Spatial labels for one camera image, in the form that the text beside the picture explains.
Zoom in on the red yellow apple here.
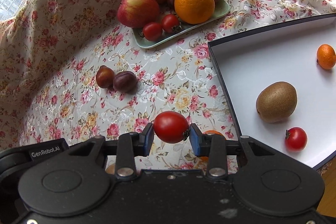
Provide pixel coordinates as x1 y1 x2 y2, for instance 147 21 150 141
117 0 160 28

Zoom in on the large dekopon orange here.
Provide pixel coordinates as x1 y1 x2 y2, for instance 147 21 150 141
174 0 215 24

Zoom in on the cherry tomato on tray left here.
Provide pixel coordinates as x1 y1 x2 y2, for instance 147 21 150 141
142 22 163 42

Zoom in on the floral tablecloth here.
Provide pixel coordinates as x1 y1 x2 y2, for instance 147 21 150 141
1 0 335 149

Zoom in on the tangerine under gripper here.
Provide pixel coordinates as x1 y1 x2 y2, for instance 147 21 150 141
199 130 222 162

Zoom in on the black box white inside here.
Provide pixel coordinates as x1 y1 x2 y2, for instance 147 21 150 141
209 14 335 169

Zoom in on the dark purple plum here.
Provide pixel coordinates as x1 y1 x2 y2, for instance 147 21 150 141
113 71 138 93

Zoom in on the small tangerine in box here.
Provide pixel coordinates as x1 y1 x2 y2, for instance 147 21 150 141
317 44 335 70

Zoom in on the pale green tray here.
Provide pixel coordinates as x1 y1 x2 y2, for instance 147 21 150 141
133 0 230 49

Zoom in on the red cherry tomato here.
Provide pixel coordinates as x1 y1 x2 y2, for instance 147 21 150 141
153 111 189 144

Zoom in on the cherry tomato on tray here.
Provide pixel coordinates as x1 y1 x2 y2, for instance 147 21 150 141
142 22 163 42
161 14 181 34

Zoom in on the brown kiwi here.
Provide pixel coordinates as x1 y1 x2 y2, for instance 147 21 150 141
105 163 116 174
256 81 297 123

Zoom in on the cherry tomato in box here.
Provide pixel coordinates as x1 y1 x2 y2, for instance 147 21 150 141
285 127 307 152

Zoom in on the reddish brown plum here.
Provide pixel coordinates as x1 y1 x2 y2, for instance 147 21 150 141
96 65 114 89

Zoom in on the cherry tomato on tray right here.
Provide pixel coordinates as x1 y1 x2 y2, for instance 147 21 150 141
161 14 181 34

